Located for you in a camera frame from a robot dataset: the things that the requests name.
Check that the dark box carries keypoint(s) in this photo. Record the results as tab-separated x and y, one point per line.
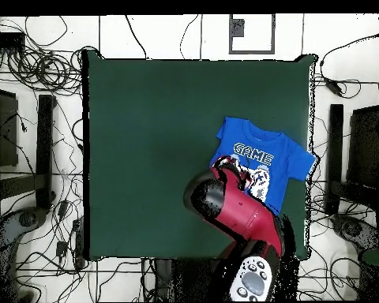
6	132
364	148

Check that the blue shirt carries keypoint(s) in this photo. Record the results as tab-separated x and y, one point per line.
287	151

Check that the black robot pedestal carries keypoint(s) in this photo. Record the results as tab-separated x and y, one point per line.
189	281

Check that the dark green table cloth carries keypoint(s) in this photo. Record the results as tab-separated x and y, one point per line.
129	126

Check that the small grey square plate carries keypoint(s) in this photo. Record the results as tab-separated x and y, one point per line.
238	27

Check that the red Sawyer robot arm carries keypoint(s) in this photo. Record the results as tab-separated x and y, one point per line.
240	214

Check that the small black power adapter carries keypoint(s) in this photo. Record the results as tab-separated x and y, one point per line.
61	248

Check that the black office chair base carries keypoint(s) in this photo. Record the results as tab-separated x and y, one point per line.
353	228
27	218

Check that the grey square frame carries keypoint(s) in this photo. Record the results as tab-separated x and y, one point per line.
252	51

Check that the black power strip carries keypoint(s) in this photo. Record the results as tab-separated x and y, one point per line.
6	41
79	243

